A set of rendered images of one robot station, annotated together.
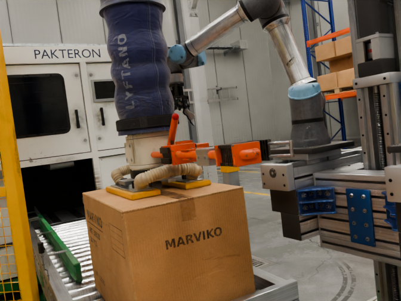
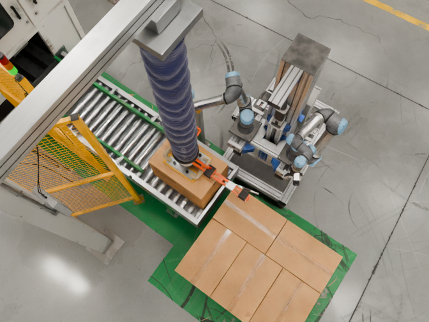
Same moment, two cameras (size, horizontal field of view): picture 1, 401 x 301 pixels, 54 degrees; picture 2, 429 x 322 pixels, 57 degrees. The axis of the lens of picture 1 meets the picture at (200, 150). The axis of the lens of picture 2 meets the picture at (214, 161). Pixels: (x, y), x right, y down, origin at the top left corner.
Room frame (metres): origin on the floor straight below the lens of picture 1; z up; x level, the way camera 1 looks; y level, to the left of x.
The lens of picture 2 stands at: (0.27, 0.48, 4.31)
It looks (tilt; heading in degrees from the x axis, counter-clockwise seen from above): 71 degrees down; 335
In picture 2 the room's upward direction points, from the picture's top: 2 degrees counter-clockwise
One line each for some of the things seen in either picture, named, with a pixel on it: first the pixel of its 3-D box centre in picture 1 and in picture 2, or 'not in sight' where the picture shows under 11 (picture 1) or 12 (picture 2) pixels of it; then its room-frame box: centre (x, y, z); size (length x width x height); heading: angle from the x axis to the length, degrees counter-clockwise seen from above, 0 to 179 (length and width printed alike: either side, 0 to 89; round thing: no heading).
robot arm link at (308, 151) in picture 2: not in sight; (306, 151); (0.87, -0.53, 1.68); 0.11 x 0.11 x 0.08; 20
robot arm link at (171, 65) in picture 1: (173, 62); not in sight; (1.82, 0.07, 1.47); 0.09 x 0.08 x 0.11; 68
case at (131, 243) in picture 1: (159, 243); (189, 169); (1.43, 0.19, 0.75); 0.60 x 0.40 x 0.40; 27
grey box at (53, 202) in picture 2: not in sight; (53, 201); (1.37, 1.20, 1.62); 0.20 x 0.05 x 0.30; 28
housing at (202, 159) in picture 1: (212, 156); (230, 186); (1.04, -0.03, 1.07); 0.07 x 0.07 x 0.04; 27
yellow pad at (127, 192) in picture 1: (130, 186); (180, 167); (1.41, 0.27, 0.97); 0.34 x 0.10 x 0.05; 27
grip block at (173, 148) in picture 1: (178, 153); (209, 171); (1.23, 0.07, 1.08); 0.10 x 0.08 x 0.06; 117
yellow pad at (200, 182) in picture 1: (178, 177); (193, 151); (1.49, 0.10, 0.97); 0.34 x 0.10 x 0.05; 27
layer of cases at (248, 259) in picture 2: not in sight; (256, 265); (0.39, 0.00, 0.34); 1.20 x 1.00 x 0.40; 28
